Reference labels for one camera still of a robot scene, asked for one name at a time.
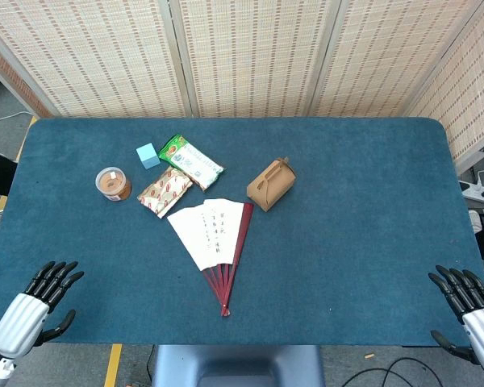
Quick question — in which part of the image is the woven bamboo screen panel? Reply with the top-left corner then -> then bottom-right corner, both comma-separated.
306,0 -> 484,119
167,0 -> 342,119
403,0 -> 484,174
0,0 -> 193,119

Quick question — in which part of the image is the white cable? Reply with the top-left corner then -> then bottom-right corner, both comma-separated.
0,110 -> 34,127

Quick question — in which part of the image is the blue felt table cover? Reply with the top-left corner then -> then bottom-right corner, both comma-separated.
0,116 -> 484,348

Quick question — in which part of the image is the green and white snack bag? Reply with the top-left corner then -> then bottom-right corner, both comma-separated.
157,134 -> 226,192

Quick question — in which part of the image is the red white folding fan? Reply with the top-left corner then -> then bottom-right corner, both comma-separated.
167,198 -> 255,318

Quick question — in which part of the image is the red and tan snack bag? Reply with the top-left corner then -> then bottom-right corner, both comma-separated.
136,165 -> 194,219

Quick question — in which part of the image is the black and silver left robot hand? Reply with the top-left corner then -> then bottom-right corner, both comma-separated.
0,260 -> 86,359

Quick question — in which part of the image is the light blue cube box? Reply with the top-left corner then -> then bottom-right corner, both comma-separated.
136,142 -> 161,170

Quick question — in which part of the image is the clear jar with orange contents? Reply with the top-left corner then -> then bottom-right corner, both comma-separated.
94,165 -> 133,202

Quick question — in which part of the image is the white power strip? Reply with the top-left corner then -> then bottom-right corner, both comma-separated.
458,179 -> 484,205

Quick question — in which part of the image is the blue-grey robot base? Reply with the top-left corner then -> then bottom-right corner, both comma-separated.
150,344 -> 328,387

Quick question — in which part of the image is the black cable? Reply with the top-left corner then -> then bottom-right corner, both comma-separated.
341,356 -> 482,387

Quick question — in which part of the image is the brown kraft paper carry box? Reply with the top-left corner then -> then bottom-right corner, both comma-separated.
246,156 -> 298,212

